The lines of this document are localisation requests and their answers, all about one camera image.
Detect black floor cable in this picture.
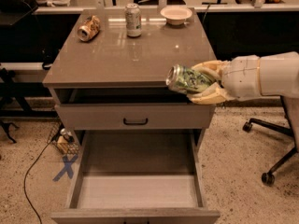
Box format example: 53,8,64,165
23,133,60,224

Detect wire basket with items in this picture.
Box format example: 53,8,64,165
47,122,80,155

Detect white green upright can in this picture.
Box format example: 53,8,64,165
124,3,142,37

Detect grey drawer cabinet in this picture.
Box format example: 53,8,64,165
42,7,226,224

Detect blue tape cross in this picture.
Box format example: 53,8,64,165
53,154,78,182

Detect black office chair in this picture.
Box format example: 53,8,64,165
242,96,299,187

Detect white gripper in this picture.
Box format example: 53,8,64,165
187,55,261,105

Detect green soda can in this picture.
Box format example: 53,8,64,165
165,64,215,94

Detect black stand legs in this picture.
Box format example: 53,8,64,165
0,63,57,144

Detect white bowl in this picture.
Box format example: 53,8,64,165
161,7,192,25

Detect open grey bottom drawer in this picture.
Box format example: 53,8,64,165
51,130,220,224

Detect black drawer handle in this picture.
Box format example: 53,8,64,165
123,118,149,126

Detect orange crushed can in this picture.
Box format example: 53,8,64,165
77,15,100,42

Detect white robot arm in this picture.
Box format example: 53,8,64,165
187,51,299,105

